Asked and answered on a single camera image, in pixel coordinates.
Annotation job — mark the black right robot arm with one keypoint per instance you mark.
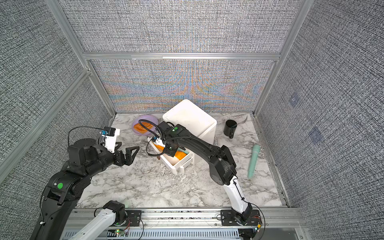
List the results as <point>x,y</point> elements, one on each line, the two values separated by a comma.
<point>222,169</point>

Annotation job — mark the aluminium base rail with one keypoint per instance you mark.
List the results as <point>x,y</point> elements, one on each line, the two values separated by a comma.
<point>271,223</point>

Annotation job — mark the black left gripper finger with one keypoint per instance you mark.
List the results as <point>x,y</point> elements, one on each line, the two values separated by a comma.
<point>117,146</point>
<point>131,153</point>

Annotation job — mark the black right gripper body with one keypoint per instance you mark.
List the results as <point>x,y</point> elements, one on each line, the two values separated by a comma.
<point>169,150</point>

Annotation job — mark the white three-drawer storage unit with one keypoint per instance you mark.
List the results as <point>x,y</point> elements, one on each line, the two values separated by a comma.
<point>197,121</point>

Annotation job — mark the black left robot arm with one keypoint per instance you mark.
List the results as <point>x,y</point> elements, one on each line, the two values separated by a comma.
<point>64,189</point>

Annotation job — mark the purple plastic plate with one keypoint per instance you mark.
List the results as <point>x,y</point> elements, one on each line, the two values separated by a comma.
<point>145,118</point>

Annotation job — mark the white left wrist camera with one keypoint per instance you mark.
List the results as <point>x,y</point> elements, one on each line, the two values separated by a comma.
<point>109,138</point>

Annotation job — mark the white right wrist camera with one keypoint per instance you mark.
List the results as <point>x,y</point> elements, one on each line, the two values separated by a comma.
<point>158,142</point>

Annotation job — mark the mint green tube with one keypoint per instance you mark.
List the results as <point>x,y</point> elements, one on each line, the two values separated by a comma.
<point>253,161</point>

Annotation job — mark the white drawer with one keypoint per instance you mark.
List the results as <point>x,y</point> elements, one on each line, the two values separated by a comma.
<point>177,166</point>

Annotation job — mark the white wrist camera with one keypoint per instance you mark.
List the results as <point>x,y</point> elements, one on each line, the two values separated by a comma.
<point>158,142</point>
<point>109,138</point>

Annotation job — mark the orange microphone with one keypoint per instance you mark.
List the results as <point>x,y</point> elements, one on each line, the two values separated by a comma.
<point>179,154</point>

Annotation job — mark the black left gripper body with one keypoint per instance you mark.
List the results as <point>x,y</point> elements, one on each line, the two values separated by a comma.
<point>118,157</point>

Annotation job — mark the black cup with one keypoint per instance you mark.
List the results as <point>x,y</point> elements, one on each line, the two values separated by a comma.
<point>230,128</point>

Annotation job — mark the orange pastry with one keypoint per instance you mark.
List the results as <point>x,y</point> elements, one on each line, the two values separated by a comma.
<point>142,127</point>

